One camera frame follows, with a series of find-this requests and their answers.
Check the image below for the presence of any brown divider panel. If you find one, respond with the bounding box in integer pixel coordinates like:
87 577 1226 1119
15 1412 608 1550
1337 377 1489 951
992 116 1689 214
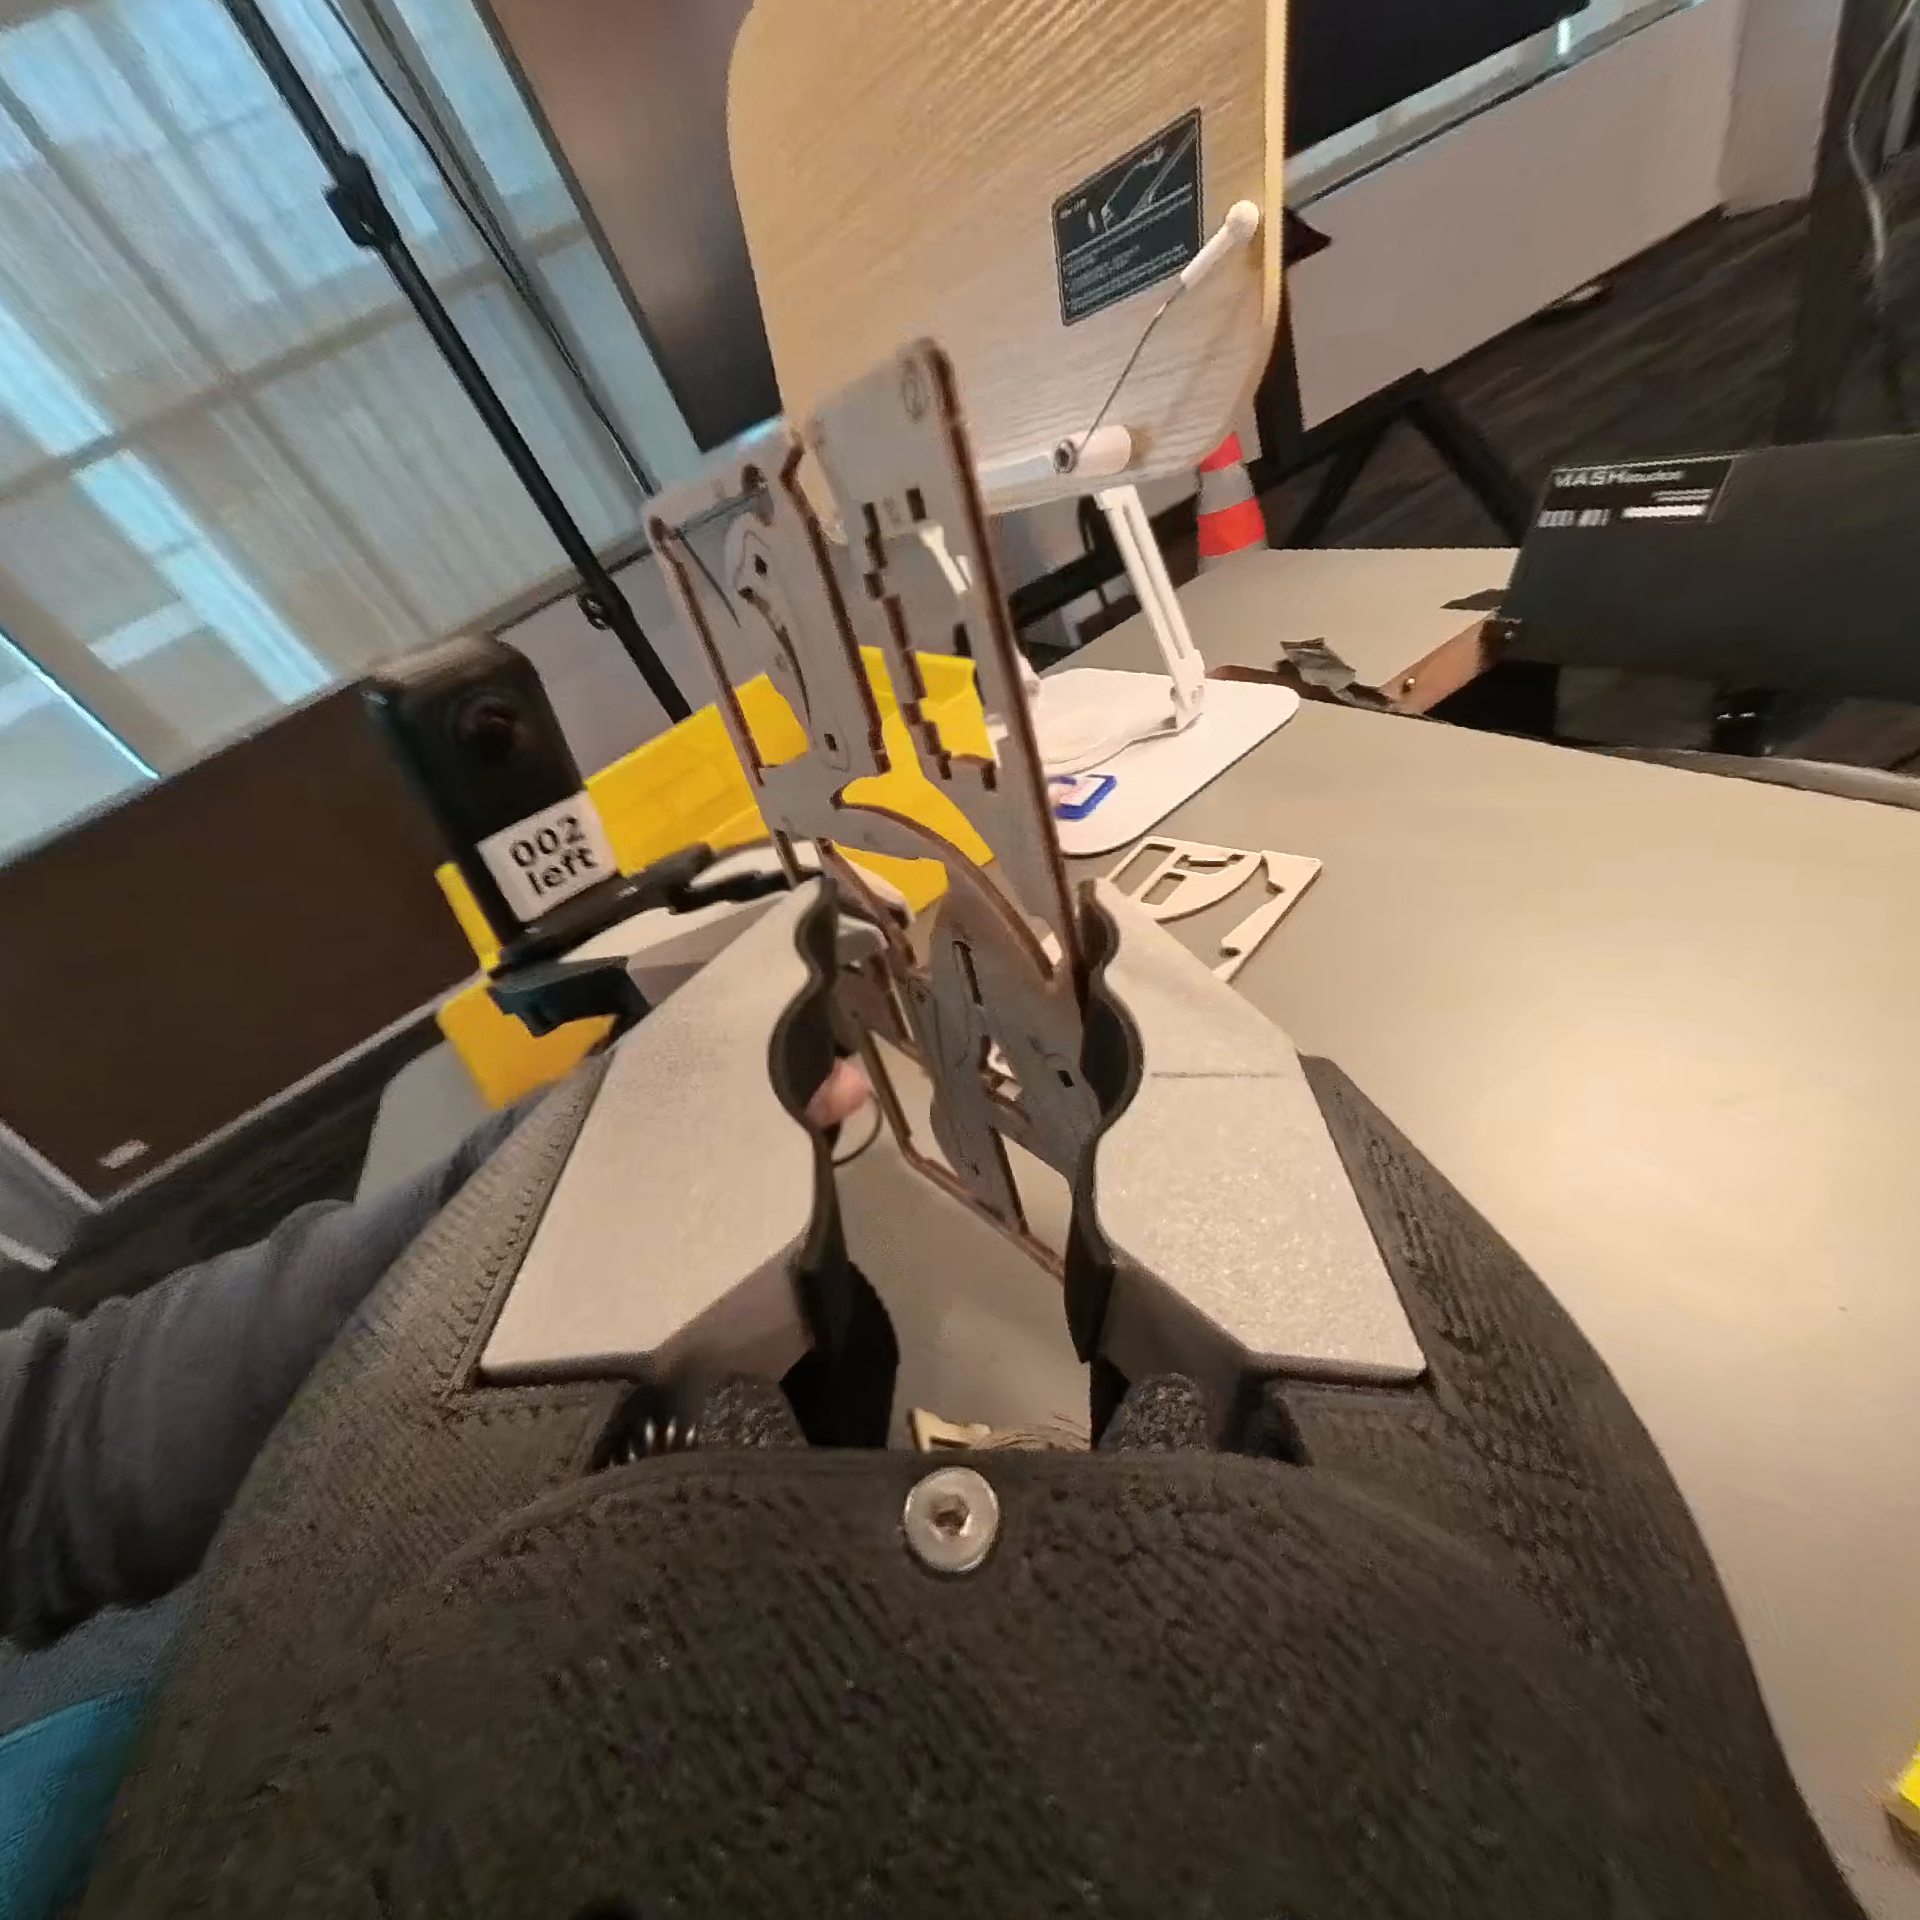
0 678 505 1201

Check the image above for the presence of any yellow plastic bin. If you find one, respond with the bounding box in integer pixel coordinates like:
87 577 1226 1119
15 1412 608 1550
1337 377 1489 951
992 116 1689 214
435 644 1024 1108

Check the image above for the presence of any person's left forearm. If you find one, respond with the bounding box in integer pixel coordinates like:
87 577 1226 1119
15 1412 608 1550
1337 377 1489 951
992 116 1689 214
0 1092 560 1652

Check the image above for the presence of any studio light on stand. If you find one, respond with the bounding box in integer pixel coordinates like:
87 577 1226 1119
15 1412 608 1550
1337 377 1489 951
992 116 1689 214
221 0 695 724

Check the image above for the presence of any black equipment box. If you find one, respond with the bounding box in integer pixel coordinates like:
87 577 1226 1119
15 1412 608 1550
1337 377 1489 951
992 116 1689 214
1505 431 1920 758

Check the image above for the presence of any numbered plywood parts sheet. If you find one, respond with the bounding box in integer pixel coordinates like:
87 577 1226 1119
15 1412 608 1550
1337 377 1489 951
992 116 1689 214
1099 836 1327 984

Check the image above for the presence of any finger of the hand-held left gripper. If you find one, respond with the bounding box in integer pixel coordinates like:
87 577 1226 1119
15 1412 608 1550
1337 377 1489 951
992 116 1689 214
816 877 921 969

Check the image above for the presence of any orange traffic cone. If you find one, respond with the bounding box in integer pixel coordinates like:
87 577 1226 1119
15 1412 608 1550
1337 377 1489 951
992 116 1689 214
1196 431 1272 567

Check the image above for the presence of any black tape scrap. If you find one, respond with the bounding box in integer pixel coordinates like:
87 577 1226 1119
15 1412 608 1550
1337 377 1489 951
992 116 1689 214
1279 635 1401 710

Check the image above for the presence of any thin plywood parts sheet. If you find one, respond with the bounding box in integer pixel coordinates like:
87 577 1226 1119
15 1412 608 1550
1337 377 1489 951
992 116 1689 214
642 341 1106 1259

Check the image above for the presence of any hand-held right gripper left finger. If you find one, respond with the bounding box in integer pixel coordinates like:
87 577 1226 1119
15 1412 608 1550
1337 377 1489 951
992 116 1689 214
477 879 845 1419

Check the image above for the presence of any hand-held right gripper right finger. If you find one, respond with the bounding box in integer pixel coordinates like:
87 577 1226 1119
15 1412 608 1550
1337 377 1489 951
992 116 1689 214
1065 879 1432 1423

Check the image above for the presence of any wooden book stand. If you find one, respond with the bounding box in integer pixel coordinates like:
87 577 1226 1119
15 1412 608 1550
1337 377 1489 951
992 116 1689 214
725 0 1303 859

